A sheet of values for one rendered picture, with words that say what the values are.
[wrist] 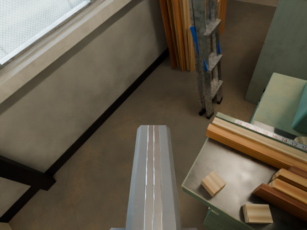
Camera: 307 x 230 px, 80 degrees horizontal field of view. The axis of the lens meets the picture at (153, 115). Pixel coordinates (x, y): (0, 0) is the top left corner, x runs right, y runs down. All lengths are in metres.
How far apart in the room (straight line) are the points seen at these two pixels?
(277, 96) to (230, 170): 0.38
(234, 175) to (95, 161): 1.31
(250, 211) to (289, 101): 0.45
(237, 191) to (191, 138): 1.07
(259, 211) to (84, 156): 1.47
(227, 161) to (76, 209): 1.30
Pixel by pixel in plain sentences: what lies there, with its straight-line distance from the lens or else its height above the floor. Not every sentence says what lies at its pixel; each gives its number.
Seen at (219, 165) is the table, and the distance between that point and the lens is 0.52.
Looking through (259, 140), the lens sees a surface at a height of 0.95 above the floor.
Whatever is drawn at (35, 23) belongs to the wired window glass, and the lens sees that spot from 1.34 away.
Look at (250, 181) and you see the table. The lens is 0.52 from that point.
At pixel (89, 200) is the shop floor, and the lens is 1.60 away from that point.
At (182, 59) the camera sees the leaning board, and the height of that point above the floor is 0.16.
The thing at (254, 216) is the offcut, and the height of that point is 0.94.
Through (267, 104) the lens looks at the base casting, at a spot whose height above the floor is 0.80.
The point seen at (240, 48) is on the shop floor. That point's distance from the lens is 2.26.
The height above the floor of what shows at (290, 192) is 0.97.
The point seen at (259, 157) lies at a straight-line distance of 0.53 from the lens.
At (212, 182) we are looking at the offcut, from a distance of 0.46.
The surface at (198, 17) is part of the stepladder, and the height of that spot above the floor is 0.86.
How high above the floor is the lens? 1.39
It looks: 55 degrees down
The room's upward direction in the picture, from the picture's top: 19 degrees counter-clockwise
